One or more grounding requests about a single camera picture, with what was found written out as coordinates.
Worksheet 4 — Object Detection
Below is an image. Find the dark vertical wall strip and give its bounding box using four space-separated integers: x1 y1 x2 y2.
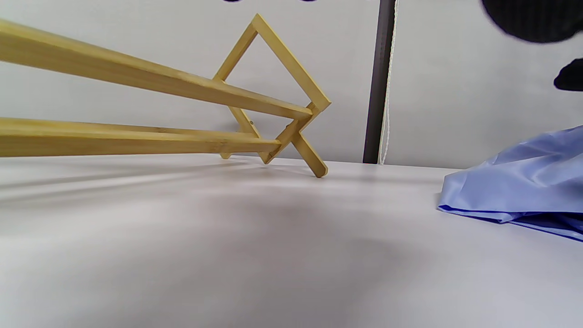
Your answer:
363 0 396 164

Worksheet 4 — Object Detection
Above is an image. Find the person's left hand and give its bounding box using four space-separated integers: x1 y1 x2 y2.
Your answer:
481 0 583 92

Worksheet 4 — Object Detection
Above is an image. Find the white twisted cord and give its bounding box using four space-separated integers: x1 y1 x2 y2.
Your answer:
378 0 400 165

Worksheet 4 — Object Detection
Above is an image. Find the blue long-sleeve shirt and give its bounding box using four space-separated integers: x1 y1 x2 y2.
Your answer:
438 126 583 242

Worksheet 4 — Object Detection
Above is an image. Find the wooden book rack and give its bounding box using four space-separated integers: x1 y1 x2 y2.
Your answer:
0 13 332 178

